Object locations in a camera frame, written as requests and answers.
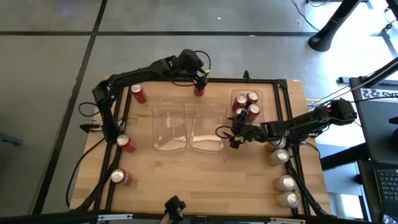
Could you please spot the person's hand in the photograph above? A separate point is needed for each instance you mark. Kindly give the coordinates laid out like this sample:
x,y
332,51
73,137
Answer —
x,y
164,219

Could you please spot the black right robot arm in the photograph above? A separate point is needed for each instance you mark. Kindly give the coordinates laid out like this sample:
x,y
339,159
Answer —
x,y
304,123

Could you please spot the silver frame bracket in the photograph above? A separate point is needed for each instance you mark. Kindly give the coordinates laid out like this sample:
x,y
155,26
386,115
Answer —
x,y
287,220
115,216

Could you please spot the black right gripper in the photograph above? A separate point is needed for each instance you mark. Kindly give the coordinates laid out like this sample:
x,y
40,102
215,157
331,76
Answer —
x,y
256,132

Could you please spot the black floor stand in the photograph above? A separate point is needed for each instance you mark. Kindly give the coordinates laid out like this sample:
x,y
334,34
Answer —
x,y
323,40

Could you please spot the black side bracket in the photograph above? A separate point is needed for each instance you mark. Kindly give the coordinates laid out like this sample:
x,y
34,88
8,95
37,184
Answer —
x,y
90,127

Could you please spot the white orange soda can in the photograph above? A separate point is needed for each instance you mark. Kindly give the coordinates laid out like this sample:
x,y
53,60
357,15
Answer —
x,y
279,156
285,183
279,143
288,199

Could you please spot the white printed label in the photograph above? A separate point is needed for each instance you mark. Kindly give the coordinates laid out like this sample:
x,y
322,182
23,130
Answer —
x,y
377,93

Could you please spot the black diagonal bar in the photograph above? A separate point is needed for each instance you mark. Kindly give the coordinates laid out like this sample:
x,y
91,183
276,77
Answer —
x,y
388,67

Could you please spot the grey furniture foot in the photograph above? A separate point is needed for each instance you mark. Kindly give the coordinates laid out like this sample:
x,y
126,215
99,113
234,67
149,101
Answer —
x,y
9,139

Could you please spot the black laptop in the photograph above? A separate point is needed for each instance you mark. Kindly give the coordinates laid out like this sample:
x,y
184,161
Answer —
x,y
388,186

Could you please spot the black handheld device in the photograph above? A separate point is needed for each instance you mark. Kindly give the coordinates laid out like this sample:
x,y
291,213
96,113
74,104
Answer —
x,y
175,208

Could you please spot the red Fanta can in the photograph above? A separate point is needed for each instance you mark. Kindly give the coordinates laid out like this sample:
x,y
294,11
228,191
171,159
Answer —
x,y
199,92
120,176
126,143
139,93

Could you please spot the black side desk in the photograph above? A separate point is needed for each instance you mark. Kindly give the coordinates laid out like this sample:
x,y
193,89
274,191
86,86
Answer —
x,y
379,133

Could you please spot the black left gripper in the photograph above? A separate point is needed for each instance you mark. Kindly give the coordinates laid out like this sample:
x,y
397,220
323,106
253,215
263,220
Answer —
x,y
190,62

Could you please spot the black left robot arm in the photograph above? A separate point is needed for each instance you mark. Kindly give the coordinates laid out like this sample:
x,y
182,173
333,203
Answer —
x,y
136,73

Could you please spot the clear plastic bin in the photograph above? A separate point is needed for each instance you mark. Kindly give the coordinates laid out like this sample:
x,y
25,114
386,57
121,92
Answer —
x,y
263,105
207,130
169,130

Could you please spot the yellow floor scrap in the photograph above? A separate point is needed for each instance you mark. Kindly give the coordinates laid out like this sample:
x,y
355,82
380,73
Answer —
x,y
299,22

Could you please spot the black clamp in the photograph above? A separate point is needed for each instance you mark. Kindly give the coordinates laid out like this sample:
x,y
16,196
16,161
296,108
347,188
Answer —
x,y
246,75

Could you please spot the black aluminium table frame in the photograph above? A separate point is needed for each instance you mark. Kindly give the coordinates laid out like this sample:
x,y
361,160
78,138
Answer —
x,y
224,80

